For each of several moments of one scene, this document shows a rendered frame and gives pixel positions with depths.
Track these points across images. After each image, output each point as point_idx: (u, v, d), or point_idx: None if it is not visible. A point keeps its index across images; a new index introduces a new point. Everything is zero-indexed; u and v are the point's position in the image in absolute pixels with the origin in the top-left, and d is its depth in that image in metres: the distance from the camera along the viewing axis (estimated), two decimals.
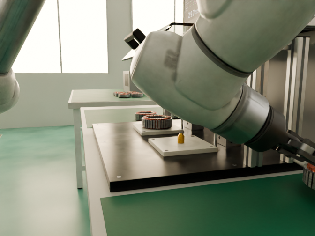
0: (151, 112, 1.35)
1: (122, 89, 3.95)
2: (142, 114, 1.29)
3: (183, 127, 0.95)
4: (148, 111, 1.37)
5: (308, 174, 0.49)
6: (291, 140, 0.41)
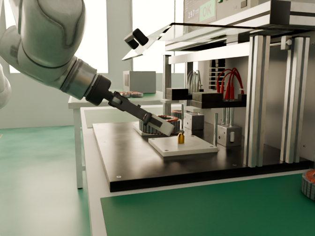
0: (168, 117, 0.76)
1: (122, 89, 3.95)
2: None
3: (183, 127, 0.95)
4: (161, 115, 0.77)
5: (307, 184, 0.49)
6: (112, 96, 0.65)
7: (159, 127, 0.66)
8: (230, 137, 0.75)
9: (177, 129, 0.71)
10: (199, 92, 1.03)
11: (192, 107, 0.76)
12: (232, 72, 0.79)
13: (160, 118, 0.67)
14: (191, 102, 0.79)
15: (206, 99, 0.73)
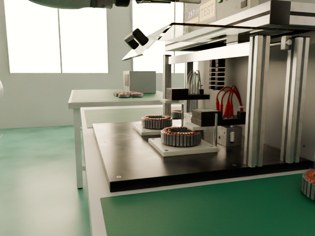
0: (189, 129, 0.78)
1: (122, 89, 3.95)
2: (177, 134, 0.71)
3: None
4: (182, 127, 0.80)
5: (307, 184, 0.49)
6: None
7: None
8: (230, 137, 0.75)
9: (199, 141, 0.73)
10: (199, 92, 1.03)
11: (191, 124, 0.77)
12: (231, 89, 0.80)
13: (184, 2, 0.75)
14: (191, 119, 0.80)
15: (206, 118, 0.74)
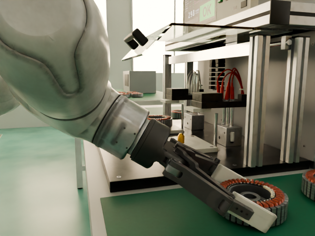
0: (266, 188, 0.45)
1: (122, 89, 3.95)
2: None
3: (183, 127, 0.95)
4: (254, 182, 0.47)
5: (307, 184, 0.49)
6: None
7: (230, 173, 0.51)
8: (230, 137, 0.75)
9: (283, 218, 0.40)
10: (199, 92, 1.03)
11: (192, 107, 0.76)
12: (232, 72, 0.79)
13: None
14: (191, 102, 0.79)
15: (206, 99, 0.73)
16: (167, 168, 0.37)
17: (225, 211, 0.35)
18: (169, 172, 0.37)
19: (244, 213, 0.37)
